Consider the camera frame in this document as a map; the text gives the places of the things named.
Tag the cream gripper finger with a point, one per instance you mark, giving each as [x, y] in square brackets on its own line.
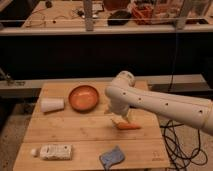
[129, 117]

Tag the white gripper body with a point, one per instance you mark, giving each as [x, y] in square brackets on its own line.
[118, 107]

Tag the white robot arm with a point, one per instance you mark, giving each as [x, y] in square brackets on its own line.
[191, 111]

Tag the orange carrot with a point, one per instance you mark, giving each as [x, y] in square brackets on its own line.
[125, 125]

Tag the orange wooden bowl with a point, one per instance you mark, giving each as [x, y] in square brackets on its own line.
[83, 98]

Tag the blue sponge cloth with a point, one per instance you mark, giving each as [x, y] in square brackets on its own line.
[112, 157]

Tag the white paper cup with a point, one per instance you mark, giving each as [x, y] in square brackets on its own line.
[51, 104]

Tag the white plastic bottle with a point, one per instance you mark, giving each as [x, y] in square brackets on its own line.
[53, 152]

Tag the black object on bench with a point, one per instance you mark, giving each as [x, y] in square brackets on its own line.
[120, 17]

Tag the orange crate on bench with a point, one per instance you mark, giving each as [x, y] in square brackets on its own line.
[142, 16]

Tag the grey metal post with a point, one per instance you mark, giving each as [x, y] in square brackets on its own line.
[88, 14]

